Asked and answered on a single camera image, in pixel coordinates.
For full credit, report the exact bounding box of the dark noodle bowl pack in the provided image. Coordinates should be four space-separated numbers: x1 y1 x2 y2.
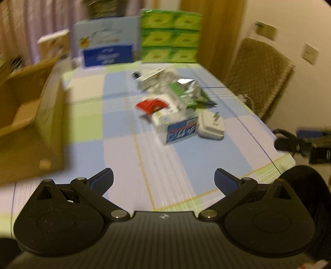
82 0 128 19

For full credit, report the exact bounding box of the wall socket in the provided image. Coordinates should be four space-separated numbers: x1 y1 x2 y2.
255 21 278 41

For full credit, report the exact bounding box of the red snack packet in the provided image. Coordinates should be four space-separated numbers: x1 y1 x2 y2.
135 98 169 115

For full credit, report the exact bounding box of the green carton box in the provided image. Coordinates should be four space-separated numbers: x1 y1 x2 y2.
164 108 198 145

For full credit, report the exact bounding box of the brown quilted chair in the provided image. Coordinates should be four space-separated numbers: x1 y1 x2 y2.
223 37 295 122

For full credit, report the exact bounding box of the white medicine box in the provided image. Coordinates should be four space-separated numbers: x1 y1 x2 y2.
151 94 186 135

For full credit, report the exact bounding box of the silver green foil bag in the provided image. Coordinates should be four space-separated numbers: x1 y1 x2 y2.
168 78 217 109

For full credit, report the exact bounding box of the long white ointment box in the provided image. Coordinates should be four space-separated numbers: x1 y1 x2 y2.
134 68 178 91

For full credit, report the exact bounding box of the purple curtain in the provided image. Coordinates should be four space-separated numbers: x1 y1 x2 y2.
1 1 146 65

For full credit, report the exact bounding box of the dark blue milk box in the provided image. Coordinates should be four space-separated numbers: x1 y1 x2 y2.
83 44 133 67

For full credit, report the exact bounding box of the green tissue pack bundle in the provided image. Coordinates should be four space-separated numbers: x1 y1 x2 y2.
140 9 202 63

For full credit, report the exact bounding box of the white power adapter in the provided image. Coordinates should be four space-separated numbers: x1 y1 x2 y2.
197 110 225 140

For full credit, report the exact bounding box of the large cardboard box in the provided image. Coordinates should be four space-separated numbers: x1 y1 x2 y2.
0 57 65 185

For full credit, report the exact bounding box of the white product box with photo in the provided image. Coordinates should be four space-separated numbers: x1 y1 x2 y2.
37 29 70 60

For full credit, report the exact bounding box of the light blue milk carton box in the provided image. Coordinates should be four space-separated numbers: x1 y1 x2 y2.
73 16 140 63

